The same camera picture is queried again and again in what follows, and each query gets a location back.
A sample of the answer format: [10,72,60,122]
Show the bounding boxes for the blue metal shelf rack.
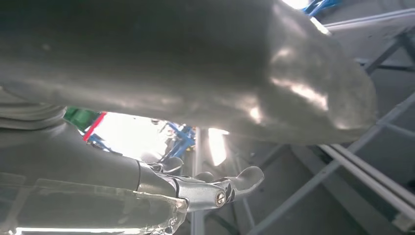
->
[160,121,197,160]
[302,0,342,16]

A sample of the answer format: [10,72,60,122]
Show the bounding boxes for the green object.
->
[64,107,99,132]

